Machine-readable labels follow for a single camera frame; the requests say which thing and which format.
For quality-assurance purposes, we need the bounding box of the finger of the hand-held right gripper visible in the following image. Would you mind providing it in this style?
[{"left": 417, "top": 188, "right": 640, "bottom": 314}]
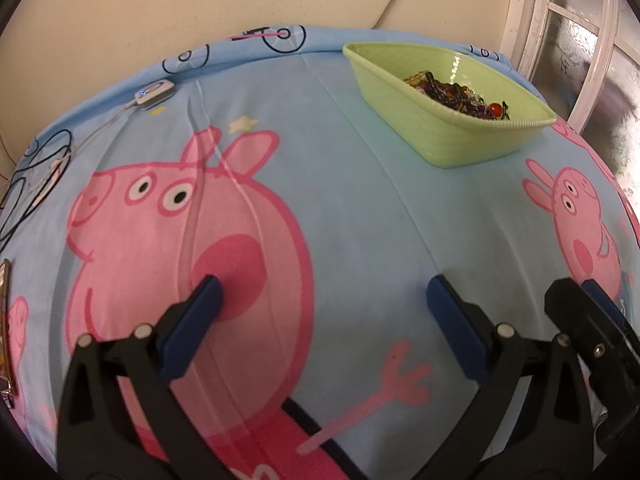
[{"left": 544, "top": 277, "right": 640, "bottom": 461}]

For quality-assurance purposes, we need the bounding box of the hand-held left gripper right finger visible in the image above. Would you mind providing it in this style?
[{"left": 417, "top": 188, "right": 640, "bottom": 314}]
[{"left": 415, "top": 274, "right": 596, "bottom": 480}]

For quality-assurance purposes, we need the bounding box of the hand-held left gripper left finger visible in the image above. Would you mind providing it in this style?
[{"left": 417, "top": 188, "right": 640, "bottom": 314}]
[{"left": 56, "top": 274, "right": 236, "bottom": 480}]

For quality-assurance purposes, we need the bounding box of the green plastic basket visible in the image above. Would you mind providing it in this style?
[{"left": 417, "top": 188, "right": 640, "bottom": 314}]
[{"left": 342, "top": 41, "right": 557, "bottom": 169}]

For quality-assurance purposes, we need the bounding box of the pile of dark bead jewelry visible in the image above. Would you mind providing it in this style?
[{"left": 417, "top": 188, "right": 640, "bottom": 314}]
[{"left": 402, "top": 71, "right": 512, "bottom": 121}]

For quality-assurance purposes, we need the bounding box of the cartoon pig printed blanket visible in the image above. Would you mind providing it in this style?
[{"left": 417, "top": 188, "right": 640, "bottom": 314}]
[{"left": 0, "top": 25, "right": 640, "bottom": 480}]

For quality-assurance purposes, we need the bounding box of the colourful striped strip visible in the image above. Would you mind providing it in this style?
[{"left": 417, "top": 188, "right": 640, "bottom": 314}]
[{"left": 0, "top": 259, "right": 19, "bottom": 402}]

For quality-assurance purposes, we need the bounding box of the small white device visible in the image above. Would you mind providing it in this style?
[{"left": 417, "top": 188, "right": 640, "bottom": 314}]
[{"left": 134, "top": 80, "right": 177, "bottom": 111}]

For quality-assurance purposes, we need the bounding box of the white framed glass door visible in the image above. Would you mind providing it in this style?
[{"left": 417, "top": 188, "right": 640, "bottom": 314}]
[{"left": 500, "top": 0, "right": 640, "bottom": 201}]

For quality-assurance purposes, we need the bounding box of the thin white device cable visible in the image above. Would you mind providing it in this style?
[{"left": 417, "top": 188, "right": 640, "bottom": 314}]
[{"left": 30, "top": 102, "right": 143, "bottom": 196}]

